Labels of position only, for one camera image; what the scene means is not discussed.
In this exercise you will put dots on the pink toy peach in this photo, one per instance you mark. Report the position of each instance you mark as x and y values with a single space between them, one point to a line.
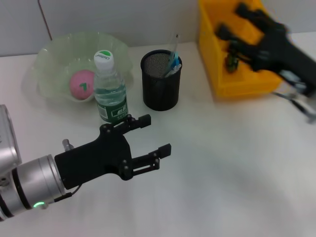
79 85

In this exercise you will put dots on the grey white ballpoint pen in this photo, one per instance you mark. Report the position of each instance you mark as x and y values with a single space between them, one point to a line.
176 67

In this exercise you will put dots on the translucent green fruit bowl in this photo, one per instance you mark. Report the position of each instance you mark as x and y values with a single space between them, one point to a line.
61 54

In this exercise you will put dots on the blue scissors with sheath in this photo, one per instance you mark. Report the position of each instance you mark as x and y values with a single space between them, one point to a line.
175 59

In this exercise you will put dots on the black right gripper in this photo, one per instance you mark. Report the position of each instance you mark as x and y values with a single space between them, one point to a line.
281 54

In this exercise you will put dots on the clear bottle with green label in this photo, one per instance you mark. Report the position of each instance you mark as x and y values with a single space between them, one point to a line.
111 98

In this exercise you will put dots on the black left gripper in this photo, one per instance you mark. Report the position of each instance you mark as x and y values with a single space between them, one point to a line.
98 158

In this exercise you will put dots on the yellow plastic storage bin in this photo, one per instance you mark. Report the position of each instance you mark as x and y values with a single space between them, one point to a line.
209 61

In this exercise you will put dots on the small green toy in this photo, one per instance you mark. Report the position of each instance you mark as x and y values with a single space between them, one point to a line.
232 64

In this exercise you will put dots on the black mesh pen cup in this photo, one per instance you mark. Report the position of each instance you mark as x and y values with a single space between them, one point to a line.
160 93

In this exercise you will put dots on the transparent plastic ruler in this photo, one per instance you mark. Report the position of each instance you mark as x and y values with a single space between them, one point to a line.
175 43

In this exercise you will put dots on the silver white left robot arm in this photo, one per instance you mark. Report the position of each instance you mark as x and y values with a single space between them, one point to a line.
29 182

